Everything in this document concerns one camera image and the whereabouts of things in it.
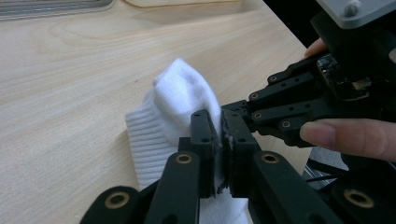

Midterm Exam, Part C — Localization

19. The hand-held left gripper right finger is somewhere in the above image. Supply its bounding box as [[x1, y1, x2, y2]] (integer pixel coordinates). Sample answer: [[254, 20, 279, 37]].
[[220, 108, 262, 199]]

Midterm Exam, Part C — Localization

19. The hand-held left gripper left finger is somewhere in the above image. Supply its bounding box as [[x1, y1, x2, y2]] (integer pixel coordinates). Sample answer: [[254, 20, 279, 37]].
[[178, 108, 220, 199]]

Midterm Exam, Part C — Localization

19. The cream divided storage box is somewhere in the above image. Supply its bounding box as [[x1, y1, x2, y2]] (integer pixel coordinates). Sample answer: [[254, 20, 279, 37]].
[[124, 0, 248, 8]]

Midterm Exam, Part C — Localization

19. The white sock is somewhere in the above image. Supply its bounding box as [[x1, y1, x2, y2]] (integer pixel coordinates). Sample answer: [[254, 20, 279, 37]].
[[124, 57, 250, 224]]

